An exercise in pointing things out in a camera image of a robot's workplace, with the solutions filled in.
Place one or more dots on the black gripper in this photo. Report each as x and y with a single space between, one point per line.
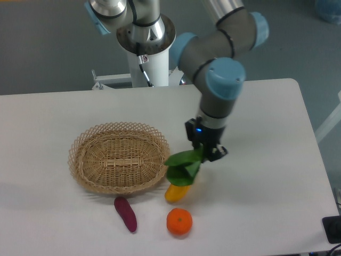
209 139

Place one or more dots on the green bok choy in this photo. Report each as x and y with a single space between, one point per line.
183 167

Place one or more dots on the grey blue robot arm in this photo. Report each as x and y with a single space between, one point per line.
208 62

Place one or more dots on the woven wicker basket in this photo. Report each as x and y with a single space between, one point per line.
119 158

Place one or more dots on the yellow mango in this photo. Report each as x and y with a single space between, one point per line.
175 193

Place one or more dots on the orange tangerine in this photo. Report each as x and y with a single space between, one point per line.
179 221

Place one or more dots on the purple sweet potato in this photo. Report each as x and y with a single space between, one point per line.
126 212

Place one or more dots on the black device at table edge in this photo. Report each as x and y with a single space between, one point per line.
332 228

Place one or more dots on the blue bag in corner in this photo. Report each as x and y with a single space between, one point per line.
328 10

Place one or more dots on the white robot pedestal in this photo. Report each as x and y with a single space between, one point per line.
147 49

